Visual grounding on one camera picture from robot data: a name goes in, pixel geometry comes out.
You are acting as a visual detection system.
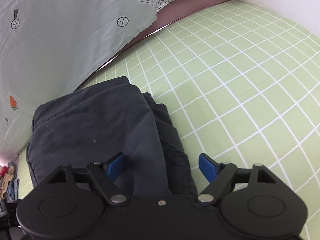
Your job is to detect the black trousers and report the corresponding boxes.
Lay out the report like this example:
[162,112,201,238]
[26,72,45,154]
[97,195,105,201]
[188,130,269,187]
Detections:
[26,76,197,197]

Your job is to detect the blue denim jeans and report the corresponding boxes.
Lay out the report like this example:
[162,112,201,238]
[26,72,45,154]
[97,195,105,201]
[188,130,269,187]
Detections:
[6,178,20,201]

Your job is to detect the beige garment in pile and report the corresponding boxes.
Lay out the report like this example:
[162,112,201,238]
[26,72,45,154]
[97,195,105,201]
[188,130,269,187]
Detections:
[1,166,15,199]

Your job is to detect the red garment in pile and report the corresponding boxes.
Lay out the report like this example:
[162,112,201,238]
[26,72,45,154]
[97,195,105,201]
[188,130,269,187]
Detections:
[0,166,8,177]

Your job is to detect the green grid cutting mat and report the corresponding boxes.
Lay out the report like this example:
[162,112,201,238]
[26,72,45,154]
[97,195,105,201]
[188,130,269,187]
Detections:
[17,0,320,240]

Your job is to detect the grey carrot print cloth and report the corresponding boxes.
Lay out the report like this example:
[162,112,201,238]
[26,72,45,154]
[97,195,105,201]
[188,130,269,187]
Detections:
[1,0,176,159]

